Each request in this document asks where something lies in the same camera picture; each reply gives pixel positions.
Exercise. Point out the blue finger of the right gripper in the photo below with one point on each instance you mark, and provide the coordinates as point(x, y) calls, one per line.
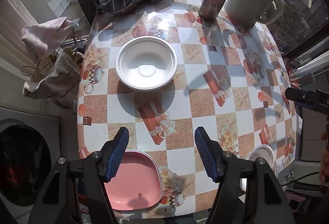
point(307, 98)

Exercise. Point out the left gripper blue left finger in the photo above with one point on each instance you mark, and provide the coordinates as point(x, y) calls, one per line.
point(113, 152)

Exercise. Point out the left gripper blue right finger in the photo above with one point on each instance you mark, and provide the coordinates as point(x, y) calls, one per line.
point(210, 153)

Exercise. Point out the pink square plate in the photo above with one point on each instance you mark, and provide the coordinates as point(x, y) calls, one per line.
point(137, 184)

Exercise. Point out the wooden chopsticks bundle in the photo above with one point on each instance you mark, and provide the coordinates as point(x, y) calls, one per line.
point(292, 74)

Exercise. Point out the patterned vinyl tablecloth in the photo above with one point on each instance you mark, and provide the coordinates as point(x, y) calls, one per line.
point(229, 81)

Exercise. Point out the white washing machine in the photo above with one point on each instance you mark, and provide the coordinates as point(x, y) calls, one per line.
point(29, 148)

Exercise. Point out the cream knitted towel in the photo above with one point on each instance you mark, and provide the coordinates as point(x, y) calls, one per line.
point(61, 85)

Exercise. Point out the cream electric kettle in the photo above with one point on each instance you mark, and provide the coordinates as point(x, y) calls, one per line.
point(248, 12)

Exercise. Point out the pink towel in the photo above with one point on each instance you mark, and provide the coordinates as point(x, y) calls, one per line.
point(41, 39)

